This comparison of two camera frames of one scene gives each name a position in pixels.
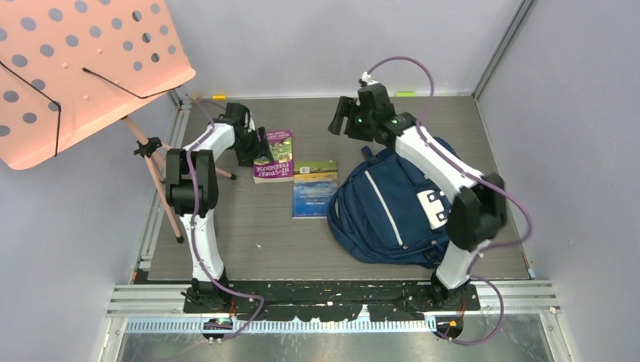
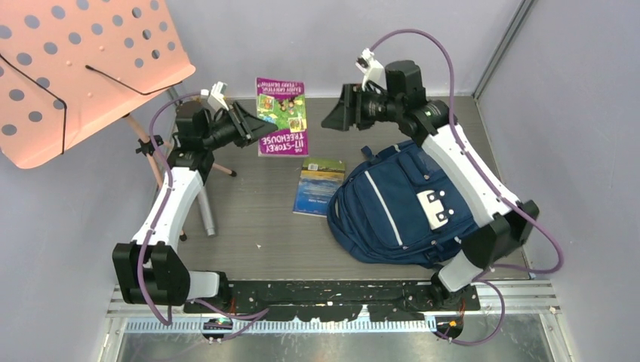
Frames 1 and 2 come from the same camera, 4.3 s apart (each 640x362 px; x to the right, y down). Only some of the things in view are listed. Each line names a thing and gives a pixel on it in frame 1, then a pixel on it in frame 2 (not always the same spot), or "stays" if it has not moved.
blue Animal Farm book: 315,185 stays
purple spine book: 281,168 -> 283,104
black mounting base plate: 333,300 stays
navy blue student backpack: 386,209 stays
